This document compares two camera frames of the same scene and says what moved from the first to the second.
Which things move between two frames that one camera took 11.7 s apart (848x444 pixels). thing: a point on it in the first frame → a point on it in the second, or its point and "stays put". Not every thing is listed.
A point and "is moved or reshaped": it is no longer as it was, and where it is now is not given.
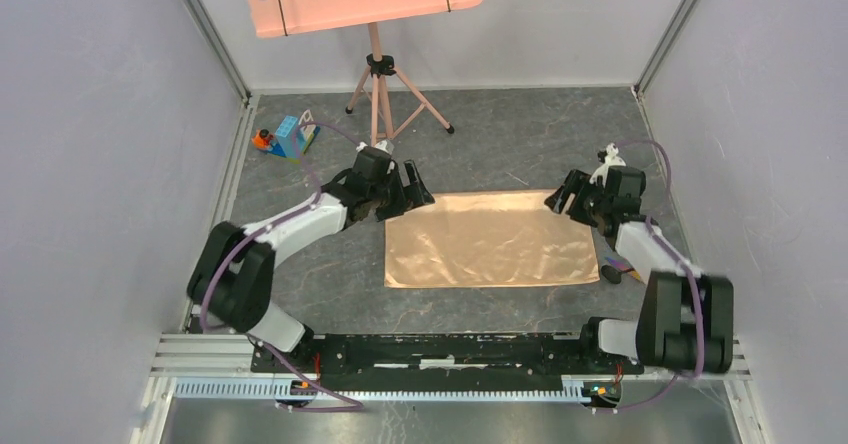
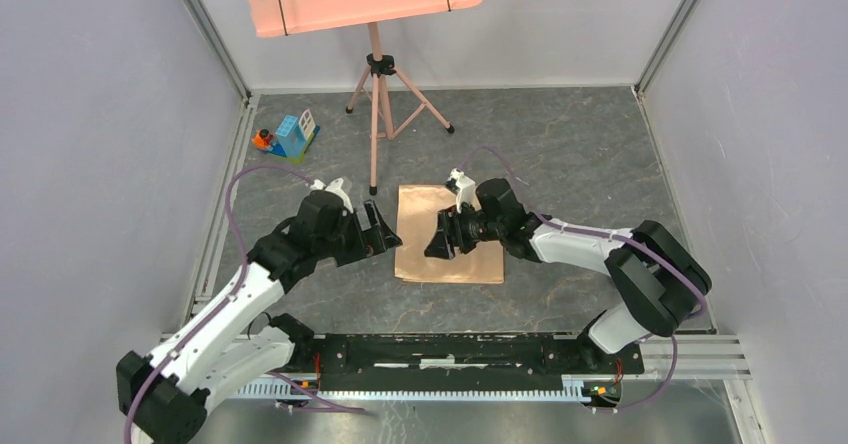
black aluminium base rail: (441, 358) stays put
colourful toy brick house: (295, 137) stays put
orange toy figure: (262, 139) stays put
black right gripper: (574, 183) → (449, 233)
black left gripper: (411, 197) → (371, 241)
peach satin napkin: (485, 238) is moved or reshaped
